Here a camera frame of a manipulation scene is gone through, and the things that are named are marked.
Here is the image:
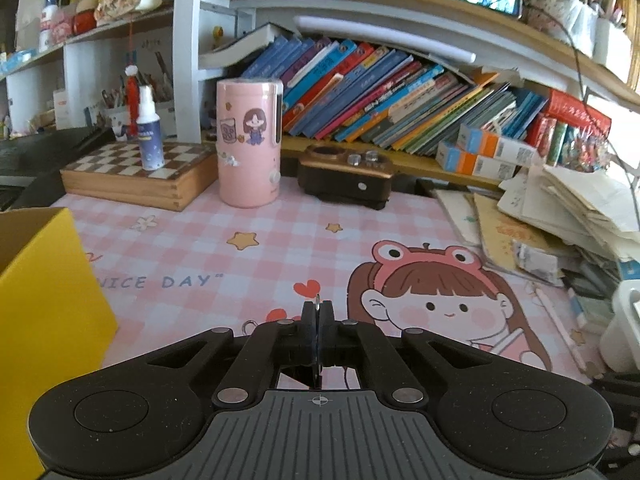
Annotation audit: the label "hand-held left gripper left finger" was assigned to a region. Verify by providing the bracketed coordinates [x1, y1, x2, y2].
[145, 300, 319, 408]

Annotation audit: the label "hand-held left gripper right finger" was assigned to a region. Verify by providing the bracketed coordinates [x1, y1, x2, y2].
[318, 300, 496, 406]

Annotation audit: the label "yellow cardboard box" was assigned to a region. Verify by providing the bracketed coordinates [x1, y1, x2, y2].
[0, 206, 120, 480]

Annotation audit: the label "pink checked desktop mat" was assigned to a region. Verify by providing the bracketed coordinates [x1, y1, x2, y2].
[47, 187, 616, 391]

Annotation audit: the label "white plastic stand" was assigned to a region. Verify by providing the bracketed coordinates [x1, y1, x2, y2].
[597, 272, 640, 376]

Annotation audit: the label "white pen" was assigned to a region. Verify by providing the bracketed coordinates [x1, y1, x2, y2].
[532, 285, 588, 371]

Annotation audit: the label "brown pencil sharpener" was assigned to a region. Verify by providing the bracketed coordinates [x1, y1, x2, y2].
[297, 144, 396, 211]

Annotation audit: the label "pink cartoon canister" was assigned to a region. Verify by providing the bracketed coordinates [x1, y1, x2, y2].
[216, 78, 284, 208]

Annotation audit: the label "orange printed booklet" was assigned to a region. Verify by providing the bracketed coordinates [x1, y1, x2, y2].
[472, 192, 566, 281]

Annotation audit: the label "stack of papers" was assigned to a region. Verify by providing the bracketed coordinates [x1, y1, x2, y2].
[497, 165, 640, 261]

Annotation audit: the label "blue orange white carton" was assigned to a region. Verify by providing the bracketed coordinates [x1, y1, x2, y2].
[457, 122, 538, 163]
[436, 140, 521, 177]

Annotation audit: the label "row of children's books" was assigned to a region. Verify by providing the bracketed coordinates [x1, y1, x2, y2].
[240, 35, 548, 157]

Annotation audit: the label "wooden chess box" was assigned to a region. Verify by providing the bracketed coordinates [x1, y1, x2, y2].
[60, 141, 220, 212]

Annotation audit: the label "white blue spray bottle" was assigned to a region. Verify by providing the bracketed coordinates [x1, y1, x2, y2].
[136, 85, 166, 171]

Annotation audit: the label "colourful card packs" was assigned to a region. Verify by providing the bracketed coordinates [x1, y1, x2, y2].
[525, 115, 611, 171]

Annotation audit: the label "red tassel ornament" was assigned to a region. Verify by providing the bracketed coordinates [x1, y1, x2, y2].
[125, 64, 142, 138]

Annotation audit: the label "white pen holder with pens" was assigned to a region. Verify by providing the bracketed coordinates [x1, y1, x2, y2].
[100, 52, 176, 136]

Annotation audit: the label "red gift box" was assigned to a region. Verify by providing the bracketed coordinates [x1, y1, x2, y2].
[542, 87, 612, 133]

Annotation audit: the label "white wooden bookshelf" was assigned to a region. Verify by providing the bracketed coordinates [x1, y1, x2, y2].
[172, 0, 640, 143]

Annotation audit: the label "black electronic keyboard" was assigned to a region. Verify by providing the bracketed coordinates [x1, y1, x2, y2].
[0, 125, 118, 211]

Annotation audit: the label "white box red label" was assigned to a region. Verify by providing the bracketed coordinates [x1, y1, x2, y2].
[52, 89, 71, 128]

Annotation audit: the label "white shelf unit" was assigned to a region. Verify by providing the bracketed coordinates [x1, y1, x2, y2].
[0, 7, 176, 136]

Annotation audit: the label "white storage bins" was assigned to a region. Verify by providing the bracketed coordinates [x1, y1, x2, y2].
[550, 0, 633, 81]

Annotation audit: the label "red jar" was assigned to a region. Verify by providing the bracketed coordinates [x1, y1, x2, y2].
[72, 7, 98, 36]

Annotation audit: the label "pink box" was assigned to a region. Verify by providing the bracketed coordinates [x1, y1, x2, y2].
[50, 15, 76, 43]

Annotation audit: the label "blue tissue pack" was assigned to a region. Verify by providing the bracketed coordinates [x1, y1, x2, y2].
[0, 50, 38, 73]

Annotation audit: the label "white bottle blue cap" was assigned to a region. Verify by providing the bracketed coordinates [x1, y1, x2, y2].
[39, 0, 60, 51]

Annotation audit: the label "black cable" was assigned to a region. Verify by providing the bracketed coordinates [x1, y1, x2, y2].
[520, 0, 640, 186]

